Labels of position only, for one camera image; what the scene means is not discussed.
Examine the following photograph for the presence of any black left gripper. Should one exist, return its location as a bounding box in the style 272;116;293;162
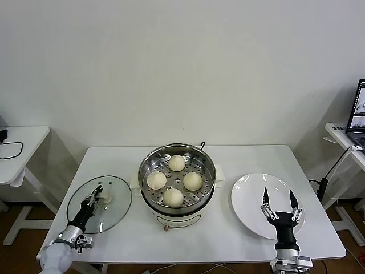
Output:
68;184;104;229

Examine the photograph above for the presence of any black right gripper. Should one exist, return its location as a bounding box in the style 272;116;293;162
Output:
259;187;305;249

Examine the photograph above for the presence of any round glass pot lid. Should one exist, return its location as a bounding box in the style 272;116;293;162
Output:
67;175;133;234

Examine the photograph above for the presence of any white steamed baozi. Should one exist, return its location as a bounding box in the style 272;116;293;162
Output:
168;154;186;172
182;172;204;191
147;171;168;190
162;188;184;208

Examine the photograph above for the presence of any stainless steel steamer basket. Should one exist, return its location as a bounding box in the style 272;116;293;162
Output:
137;143;217;213

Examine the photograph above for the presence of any white round plate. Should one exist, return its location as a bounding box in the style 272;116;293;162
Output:
231;172;306;240

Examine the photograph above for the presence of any white electric cooker pot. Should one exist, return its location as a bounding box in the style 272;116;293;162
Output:
129;162;226;231

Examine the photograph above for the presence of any white side desk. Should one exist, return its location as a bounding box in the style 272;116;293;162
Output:
0;125;62;246

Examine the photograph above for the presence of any white desk with laptop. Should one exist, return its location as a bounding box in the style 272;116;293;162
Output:
325;122;365;246

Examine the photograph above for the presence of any open dark laptop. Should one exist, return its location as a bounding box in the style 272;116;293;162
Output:
345;79;365;151

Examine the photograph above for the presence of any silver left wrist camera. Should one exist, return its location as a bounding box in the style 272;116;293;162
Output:
76;234;94;253

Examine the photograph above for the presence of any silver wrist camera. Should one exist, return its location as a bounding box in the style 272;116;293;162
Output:
76;234;94;253
298;255;314;269

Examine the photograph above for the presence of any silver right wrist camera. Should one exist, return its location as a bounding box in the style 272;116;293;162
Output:
298;255;314;269

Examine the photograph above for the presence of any white laptop cable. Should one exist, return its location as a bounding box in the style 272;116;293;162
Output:
327;146;364;179

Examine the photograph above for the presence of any black looped cable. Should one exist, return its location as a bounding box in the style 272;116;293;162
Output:
0;141;24;160

